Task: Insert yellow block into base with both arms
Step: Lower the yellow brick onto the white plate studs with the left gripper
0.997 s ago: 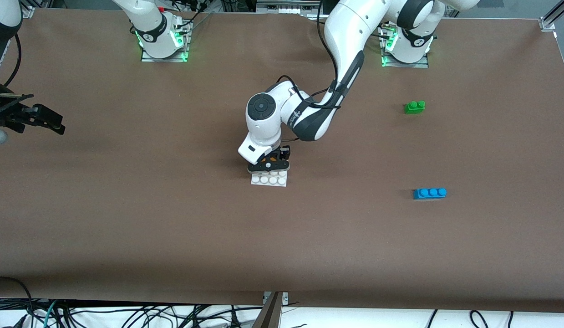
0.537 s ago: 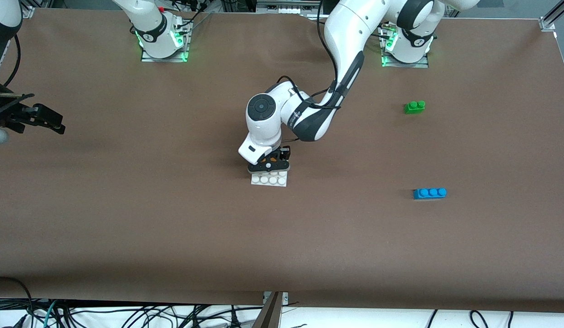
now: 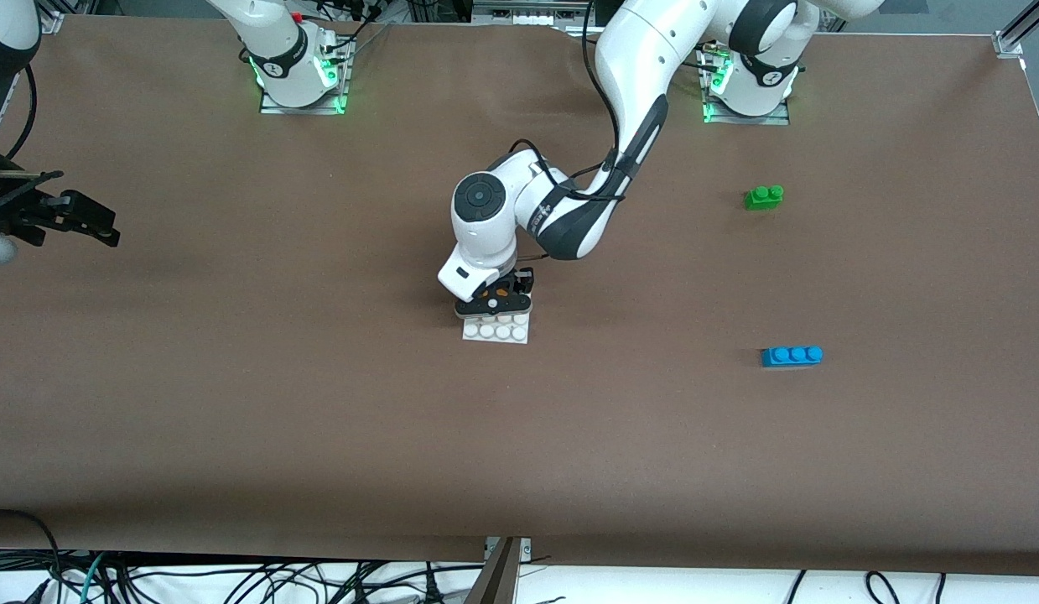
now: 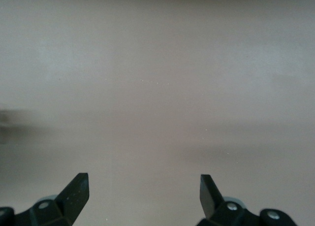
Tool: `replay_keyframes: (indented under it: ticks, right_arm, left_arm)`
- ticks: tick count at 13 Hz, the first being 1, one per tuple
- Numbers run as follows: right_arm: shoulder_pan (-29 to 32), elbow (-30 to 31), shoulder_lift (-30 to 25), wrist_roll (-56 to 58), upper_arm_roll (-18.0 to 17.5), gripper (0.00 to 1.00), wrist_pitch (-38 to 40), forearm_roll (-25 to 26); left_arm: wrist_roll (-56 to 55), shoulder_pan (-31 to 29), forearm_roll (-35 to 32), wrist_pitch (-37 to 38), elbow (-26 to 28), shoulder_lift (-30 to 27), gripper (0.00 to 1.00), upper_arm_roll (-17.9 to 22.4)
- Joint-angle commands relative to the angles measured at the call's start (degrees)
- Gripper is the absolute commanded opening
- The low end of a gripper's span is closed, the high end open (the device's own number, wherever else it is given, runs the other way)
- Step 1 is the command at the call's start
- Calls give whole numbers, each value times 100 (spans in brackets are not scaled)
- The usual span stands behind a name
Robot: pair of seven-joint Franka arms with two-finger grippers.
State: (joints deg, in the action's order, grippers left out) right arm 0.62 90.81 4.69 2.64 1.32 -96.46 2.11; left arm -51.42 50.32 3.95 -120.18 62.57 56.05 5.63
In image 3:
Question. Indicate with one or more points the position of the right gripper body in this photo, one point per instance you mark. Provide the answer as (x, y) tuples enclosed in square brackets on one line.
[(14, 210)]

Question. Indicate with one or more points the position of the white studded base plate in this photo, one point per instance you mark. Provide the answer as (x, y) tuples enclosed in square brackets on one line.
[(496, 331)]

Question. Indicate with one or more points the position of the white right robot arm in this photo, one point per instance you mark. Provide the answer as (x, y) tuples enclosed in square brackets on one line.
[(284, 59)]

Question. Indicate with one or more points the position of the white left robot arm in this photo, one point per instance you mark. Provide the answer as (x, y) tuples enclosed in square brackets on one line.
[(645, 50)]

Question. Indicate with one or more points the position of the green two-stud block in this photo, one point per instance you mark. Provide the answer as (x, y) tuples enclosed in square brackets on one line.
[(763, 198)]

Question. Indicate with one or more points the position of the blue three-stud block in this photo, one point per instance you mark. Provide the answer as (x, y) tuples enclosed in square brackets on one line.
[(792, 356)]

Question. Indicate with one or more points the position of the grey power strip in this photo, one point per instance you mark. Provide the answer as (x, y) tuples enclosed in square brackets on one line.
[(532, 13)]

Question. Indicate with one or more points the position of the aluminium table edge bracket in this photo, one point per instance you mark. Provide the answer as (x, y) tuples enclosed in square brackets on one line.
[(502, 570)]

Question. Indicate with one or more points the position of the aluminium frame corner profile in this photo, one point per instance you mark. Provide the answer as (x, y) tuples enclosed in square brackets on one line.
[(1022, 29)]

